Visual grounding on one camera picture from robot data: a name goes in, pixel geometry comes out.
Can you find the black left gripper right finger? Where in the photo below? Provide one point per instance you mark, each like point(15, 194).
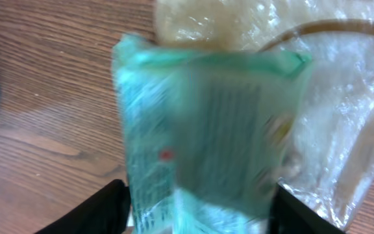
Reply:
point(288, 215)

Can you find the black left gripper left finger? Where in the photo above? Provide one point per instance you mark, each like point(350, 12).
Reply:
point(105, 212)

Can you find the clear brown snack bag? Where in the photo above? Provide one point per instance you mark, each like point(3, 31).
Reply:
point(331, 164)

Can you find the teal large tissue pack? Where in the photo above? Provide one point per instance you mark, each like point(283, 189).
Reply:
point(205, 133)

